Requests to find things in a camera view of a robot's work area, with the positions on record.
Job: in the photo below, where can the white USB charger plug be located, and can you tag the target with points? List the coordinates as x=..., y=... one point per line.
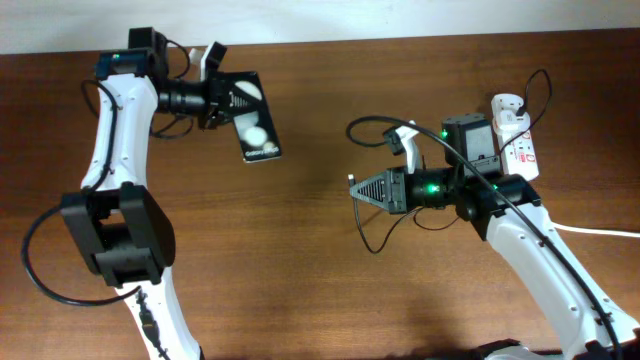
x=508, y=122

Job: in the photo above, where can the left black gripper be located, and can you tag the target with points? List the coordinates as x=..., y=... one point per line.
x=219, y=93

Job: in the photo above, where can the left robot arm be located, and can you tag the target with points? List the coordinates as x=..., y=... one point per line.
x=119, y=229

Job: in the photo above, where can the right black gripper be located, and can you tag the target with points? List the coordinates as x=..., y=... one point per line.
x=396, y=201

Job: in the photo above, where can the white power strip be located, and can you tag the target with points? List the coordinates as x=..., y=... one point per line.
x=516, y=150

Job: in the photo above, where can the black smartphone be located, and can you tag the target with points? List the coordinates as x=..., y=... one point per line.
x=255, y=130

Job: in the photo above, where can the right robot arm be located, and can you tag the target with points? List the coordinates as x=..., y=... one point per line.
x=458, y=167

